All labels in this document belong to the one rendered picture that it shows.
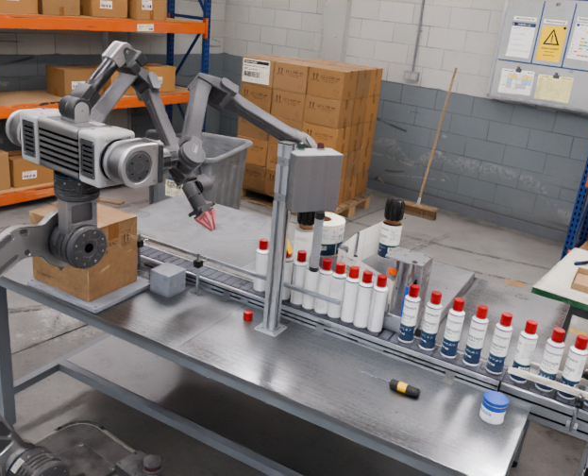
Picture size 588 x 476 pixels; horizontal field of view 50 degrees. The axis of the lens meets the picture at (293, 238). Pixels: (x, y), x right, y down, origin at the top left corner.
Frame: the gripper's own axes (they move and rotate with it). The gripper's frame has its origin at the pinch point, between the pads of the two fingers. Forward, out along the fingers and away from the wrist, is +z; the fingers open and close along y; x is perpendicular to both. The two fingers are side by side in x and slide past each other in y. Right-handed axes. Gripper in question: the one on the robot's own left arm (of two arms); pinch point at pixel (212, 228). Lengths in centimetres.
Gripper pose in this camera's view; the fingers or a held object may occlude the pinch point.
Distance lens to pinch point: 244.5
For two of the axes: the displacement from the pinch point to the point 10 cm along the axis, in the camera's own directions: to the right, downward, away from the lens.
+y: 5.0, -2.7, 8.2
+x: -7.1, 4.1, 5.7
